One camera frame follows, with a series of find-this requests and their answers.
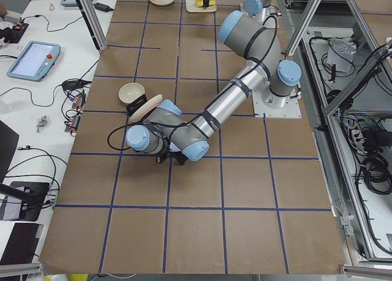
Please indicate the teach pendant tablet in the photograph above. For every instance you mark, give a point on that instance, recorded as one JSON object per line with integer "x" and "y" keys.
{"x": 35, "y": 61}

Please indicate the black dish rack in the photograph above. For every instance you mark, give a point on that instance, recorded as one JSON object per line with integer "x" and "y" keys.
{"x": 136, "y": 105}

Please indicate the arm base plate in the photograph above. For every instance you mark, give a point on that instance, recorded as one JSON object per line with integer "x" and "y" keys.
{"x": 277, "y": 100}

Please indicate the aluminium frame post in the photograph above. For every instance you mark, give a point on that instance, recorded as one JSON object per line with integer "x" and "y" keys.
{"x": 92, "y": 22}

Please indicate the black monitor stand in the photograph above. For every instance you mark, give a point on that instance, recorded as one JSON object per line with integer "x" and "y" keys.
{"x": 23, "y": 200}

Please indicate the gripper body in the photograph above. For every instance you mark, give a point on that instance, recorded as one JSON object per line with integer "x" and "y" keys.
{"x": 136, "y": 103}

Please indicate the cream plate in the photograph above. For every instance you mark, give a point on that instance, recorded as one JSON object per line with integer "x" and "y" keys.
{"x": 146, "y": 108}

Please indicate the cream tray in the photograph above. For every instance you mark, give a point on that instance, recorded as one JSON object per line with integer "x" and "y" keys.
{"x": 194, "y": 6}

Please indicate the black power adapter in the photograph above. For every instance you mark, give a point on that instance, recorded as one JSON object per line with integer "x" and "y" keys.
{"x": 103, "y": 7}

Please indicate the cream bowl in rack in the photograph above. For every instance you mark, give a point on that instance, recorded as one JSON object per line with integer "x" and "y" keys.
{"x": 129, "y": 92}

